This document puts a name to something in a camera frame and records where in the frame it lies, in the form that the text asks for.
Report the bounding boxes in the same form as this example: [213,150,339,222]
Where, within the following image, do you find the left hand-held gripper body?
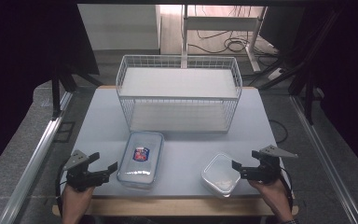
[62,149,110,192]

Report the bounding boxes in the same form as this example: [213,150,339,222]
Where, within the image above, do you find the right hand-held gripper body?
[241,145,299,185]

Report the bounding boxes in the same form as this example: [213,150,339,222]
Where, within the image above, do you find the white square plastic container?
[200,152,241,199]

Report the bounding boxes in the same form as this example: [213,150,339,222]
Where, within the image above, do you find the clear rectangular container blue label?
[117,131,165,189]

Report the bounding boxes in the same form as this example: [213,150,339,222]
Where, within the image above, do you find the white wire basket rack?
[115,54,243,134]

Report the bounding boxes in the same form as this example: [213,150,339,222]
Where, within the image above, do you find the person's left hand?
[61,184,95,207]

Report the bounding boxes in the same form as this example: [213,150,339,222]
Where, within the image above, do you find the person's right hand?
[248,176,294,217]

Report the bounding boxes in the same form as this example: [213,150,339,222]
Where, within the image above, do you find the white table sheet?
[69,86,289,199]

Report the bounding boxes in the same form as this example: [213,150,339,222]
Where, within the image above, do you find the black metal stand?
[50,63,104,121]
[256,8,344,126]

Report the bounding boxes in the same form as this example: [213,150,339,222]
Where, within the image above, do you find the white power strip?
[266,67,286,82]

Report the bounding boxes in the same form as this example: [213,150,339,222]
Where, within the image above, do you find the dark monitor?
[258,5,306,53]

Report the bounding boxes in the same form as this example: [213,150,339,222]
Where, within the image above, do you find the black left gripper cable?
[54,158,70,217]

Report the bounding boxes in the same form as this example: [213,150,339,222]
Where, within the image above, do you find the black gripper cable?
[279,167,295,213]
[54,158,70,217]

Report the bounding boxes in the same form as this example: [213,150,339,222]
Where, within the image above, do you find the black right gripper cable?
[279,167,295,213]

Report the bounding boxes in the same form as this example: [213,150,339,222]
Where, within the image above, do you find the thin black floor cable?
[268,119,290,145]

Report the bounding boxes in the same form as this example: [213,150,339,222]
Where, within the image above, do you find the aluminium rail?
[289,94,358,224]
[0,91,75,224]

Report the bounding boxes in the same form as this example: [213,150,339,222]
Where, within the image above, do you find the black floor cables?
[187,5,282,58]

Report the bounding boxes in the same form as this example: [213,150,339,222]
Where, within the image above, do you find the white desk frame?
[181,4,268,73]

